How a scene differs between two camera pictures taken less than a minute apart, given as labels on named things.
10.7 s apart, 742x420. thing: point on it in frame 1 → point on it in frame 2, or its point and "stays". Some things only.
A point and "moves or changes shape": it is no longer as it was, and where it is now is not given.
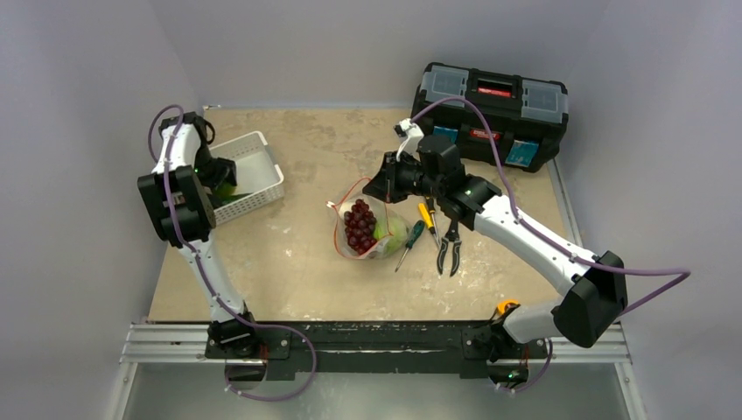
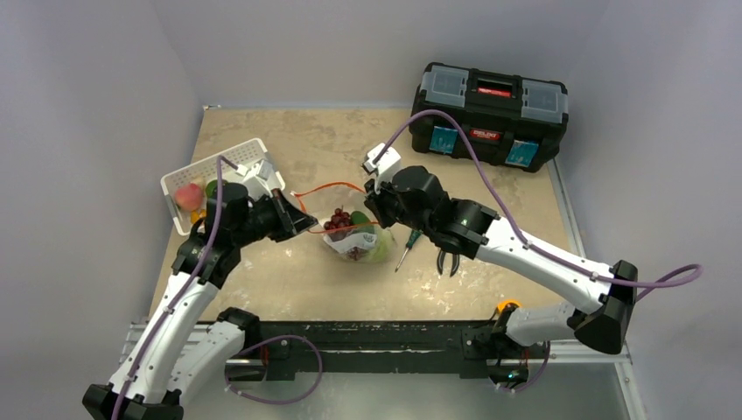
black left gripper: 224,171 → 292,221
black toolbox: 528,116 stays
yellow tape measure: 500,306 stays
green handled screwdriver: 419,227 stays
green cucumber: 225,192 moves or changes shape
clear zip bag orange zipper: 366,226 moves or changes shape
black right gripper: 388,180 → 381,205
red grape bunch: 360,223 → 339,220
